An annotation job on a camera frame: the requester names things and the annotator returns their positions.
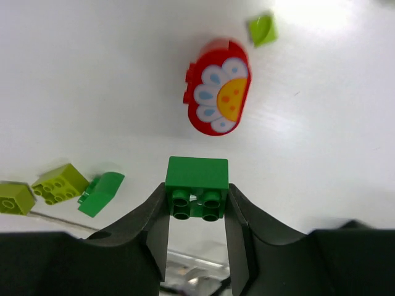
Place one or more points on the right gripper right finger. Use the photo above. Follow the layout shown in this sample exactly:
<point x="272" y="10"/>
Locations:
<point x="264" y="254"/>

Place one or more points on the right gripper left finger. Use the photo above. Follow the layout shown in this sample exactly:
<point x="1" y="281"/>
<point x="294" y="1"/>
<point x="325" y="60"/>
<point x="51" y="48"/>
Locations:
<point x="132" y="251"/>

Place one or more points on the green curved lego piece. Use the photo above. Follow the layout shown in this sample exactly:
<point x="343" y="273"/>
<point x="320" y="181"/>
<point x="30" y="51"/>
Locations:
<point x="99" y="193"/>

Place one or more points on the dark green lego brick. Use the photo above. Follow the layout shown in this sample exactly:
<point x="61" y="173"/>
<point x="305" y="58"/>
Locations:
<point x="197" y="187"/>

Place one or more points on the lime lego brick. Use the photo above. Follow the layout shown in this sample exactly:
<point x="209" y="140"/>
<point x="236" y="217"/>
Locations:
<point x="16" y="199"/>
<point x="60" y="184"/>

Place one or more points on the lime lego brick front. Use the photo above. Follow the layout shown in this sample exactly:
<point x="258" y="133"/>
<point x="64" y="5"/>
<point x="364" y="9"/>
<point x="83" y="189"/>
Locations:
<point x="16" y="199"/>

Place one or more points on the red flower lego brick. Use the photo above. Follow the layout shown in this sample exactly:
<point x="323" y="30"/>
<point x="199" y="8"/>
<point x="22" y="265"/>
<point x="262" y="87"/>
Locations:
<point x="217" y="83"/>

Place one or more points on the small lime leaf lego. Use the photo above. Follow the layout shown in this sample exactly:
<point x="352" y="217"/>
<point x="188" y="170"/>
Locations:
<point x="262" y="29"/>

